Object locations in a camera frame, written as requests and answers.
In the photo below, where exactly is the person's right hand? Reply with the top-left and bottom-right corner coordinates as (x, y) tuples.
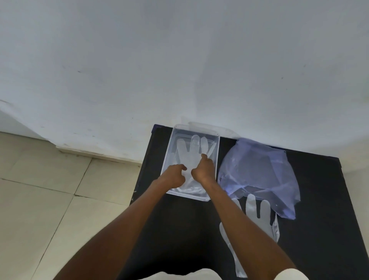
(191, 154), (217, 185)

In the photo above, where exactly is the person's left hand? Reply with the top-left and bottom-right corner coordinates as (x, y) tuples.
(160, 164), (188, 190)

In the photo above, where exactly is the clear plastic glove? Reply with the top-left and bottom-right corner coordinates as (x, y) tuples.
(176, 135), (217, 194)
(219, 194), (280, 278)

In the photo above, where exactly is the person's right forearm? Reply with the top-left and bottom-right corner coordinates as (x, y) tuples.
(199, 179), (298, 280)

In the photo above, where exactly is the person's left forearm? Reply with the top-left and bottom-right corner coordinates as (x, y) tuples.
(53, 178), (176, 280)

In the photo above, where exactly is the clear plastic tray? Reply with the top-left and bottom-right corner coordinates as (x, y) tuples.
(160, 124), (221, 202)

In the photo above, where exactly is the translucent bluish plastic bag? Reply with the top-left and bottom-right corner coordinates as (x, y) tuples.
(217, 138), (301, 220)

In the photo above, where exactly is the person's white shirt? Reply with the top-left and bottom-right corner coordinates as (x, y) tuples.
(138, 268), (309, 280)

